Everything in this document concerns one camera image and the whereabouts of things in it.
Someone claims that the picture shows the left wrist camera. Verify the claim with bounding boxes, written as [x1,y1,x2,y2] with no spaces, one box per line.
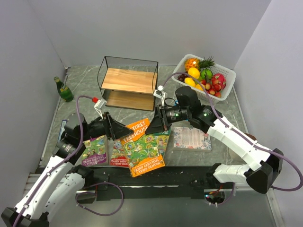
[92,97,107,119]

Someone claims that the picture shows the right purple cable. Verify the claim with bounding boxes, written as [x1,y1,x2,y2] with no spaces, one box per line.
[161,71,303,192]

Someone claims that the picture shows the purple 117-Storey Treehouse book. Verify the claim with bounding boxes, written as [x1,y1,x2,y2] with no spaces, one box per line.
[81,135,108,167]

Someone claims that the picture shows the green glass bottle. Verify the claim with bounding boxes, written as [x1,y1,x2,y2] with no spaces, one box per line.
[54,77,74,102]

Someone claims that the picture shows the green apple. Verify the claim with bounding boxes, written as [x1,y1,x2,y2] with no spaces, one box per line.
[200,69,213,79]

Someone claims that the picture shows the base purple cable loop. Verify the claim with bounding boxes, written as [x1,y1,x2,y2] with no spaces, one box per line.
[75,182,125,217]

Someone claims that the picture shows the wood and wire shelf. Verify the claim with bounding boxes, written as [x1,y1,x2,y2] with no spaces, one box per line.
[97,56,159,111]

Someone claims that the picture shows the dark grape bunch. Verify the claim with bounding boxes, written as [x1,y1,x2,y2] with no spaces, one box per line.
[177,74,187,83]

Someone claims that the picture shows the small pineapple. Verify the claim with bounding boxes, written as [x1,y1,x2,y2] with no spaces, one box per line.
[184,57,215,72]

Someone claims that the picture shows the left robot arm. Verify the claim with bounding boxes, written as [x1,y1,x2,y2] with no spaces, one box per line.
[1,112,133,227]

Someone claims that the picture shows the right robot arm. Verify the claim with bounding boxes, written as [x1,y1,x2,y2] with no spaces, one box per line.
[145,86,283,194]

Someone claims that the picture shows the pink dragon fruit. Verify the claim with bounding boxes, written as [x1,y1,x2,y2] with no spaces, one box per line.
[212,73,226,91]

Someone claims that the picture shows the orange Treehouse book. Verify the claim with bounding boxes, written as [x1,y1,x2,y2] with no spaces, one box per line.
[120,118,171,177]

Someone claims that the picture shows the red lychee cluster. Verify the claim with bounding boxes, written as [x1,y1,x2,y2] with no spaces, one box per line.
[201,79,223,98]

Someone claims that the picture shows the orange mango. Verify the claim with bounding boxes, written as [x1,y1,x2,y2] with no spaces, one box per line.
[187,67,200,79]

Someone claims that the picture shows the dark blue book at left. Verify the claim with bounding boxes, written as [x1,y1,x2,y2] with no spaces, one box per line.
[57,119,67,142]

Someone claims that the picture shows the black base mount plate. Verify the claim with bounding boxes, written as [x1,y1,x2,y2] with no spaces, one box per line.
[40,166,235,201]

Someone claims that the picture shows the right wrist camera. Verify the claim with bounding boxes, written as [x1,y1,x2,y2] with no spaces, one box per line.
[153,85,167,106]

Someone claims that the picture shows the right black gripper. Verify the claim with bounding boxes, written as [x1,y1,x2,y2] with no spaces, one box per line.
[145,104,191,134]

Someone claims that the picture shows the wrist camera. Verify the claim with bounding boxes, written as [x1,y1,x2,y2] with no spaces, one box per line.
[92,97,107,119]
[153,85,167,106]

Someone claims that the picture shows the yellow lemon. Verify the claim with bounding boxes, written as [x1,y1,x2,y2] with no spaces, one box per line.
[184,78,196,87]

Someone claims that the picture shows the pink floral book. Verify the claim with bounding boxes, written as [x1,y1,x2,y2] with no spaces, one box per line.
[173,127,212,151]

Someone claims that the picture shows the white plastic fruit basket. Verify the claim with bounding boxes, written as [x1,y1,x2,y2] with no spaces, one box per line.
[171,53,237,104]

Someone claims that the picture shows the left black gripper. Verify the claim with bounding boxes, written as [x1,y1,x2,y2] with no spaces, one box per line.
[79,112,134,142]

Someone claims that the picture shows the red 13-Storey Treehouse book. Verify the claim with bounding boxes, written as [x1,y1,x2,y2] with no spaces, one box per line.
[109,140,128,168]

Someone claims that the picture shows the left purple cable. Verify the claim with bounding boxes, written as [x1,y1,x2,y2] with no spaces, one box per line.
[11,95,95,227]

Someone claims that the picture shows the aluminium rail frame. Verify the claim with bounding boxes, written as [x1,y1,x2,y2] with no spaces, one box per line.
[23,165,280,227]

